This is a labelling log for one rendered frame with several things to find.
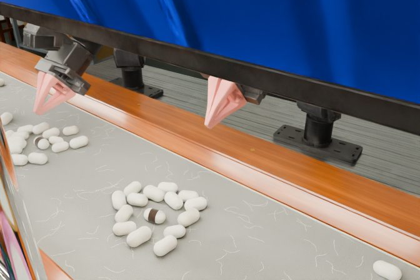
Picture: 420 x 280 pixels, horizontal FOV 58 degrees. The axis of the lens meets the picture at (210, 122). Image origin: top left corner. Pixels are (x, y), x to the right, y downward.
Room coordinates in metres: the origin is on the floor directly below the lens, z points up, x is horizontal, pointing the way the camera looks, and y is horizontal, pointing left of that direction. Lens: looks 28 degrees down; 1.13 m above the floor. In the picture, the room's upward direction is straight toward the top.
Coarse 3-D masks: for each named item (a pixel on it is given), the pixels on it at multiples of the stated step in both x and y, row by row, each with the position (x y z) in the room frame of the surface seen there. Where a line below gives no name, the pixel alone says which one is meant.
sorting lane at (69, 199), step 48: (0, 96) 0.90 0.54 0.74; (48, 96) 0.90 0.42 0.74; (96, 144) 0.65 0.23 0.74; (144, 144) 0.65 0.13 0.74; (48, 192) 0.50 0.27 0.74; (96, 192) 0.50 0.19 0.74; (240, 192) 0.50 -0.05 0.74; (48, 240) 0.39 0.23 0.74; (96, 240) 0.39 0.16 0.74; (192, 240) 0.39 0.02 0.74; (240, 240) 0.39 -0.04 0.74; (288, 240) 0.39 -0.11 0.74; (336, 240) 0.39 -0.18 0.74
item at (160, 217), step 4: (144, 212) 0.43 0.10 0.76; (148, 212) 0.43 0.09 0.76; (160, 212) 0.43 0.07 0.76; (144, 216) 0.43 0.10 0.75; (156, 216) 0.42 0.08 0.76; (160, 216) 0.42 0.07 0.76; (164, 216) 0.43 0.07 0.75; (156, 220) 0.42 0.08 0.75; (160, 220) 0.42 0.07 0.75; (164, 220) 0.43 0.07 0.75
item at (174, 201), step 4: (168, 192) 0.47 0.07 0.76; (172, 192) 0.47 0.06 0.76; (164, 196) 0.47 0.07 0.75; (168, 196) 0.47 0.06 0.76; (172, 196) 0.46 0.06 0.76; (176, 196) 0.46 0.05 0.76; (164, 200) 0.47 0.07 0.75; (168, 200) 0.46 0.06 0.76; (172, 200) 0.46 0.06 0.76; (176, 200) 0.46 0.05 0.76; (180, 200) 0.46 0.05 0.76; (168, 204) 0.46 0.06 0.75; (172, 204) 0.45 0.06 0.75; (176, 204) 0.45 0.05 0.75; (180, 204) 0.45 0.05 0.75; (172, 208) 0.45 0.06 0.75; (176, 208) 0.45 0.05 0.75
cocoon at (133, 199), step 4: (132, 192) 0.48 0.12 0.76; (128, 196) 0.47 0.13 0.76; (132, 196) 0.47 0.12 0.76; (136, 196) 0.47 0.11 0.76; (140, 196) 0.47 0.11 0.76; (144, 196) 0.47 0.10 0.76; (128, 200) 0.46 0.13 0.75; (132, 200) 0.46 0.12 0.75; (136, 200) 0.46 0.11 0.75; (140, 200) 0.46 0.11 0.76; (144, 200) 0.46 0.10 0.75; (132, 204) 0.46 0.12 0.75; (136, 204) 0.46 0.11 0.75; (140, 204) 0.46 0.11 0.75; (144, 204) 0.46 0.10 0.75
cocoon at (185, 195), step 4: (180, 192) 0.48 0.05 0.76; (184, 192) 0.48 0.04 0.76; (188, 192) 0.48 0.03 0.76; (192, 192) 0.48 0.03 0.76; (196, 192) 0.48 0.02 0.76; (180, 196) 0.47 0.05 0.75; (184, 196) 0.47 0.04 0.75; (188, 196) 0.47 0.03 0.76; (192, 196) 0.47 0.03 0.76; (196, 196) 0.47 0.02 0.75; (184, 200) 0.47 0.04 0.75
